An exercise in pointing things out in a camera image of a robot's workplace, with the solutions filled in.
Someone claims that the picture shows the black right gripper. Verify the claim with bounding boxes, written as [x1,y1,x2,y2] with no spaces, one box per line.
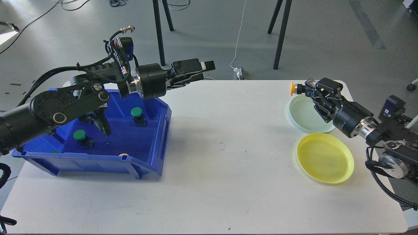
[305,78,373,137]

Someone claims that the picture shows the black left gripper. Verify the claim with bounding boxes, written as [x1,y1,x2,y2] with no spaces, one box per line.
[136,58,216,100]

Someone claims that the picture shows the yellow push button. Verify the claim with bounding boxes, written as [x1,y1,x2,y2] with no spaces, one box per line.
[290,82,306,96]

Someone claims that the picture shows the green push button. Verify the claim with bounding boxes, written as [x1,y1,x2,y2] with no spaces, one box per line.
[72,129,95,149]
[130,107,147,127]

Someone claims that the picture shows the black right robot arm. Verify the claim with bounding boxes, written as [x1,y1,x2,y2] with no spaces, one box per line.
[291,78,418,210]

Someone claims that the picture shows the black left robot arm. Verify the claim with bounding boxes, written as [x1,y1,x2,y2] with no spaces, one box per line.
[1,26,216,180]

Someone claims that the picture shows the pale green plate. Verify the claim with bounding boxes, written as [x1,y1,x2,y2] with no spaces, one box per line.
[289,95,335,133]

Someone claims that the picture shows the yellow plate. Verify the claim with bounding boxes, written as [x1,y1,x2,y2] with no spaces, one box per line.
[297,133,354,184]

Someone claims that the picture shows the white power adapter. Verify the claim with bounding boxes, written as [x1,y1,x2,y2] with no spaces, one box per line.
[233,67,248,80]

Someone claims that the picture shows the blue plastic bin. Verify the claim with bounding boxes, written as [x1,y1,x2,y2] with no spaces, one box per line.
[11,89,171,180]

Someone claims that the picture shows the black stand legs left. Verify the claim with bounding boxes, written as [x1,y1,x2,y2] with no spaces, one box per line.
[152,0,174,67]

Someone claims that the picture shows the black stand legs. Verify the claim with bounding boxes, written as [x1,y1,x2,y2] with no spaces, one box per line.
[267,0,293,70]
[152,0,174,67]

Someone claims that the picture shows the chair caster wheel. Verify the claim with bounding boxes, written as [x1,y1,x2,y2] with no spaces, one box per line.
[406,78,418,92]

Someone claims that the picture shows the black stand legs right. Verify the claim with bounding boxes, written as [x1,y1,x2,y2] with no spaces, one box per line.
[267,0,293,70]

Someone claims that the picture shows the white cable on floor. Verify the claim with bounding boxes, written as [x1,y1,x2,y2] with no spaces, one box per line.
[194,0,247,81]

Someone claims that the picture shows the black cable on floor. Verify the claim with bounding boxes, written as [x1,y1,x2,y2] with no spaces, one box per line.
[0,0,90,55]

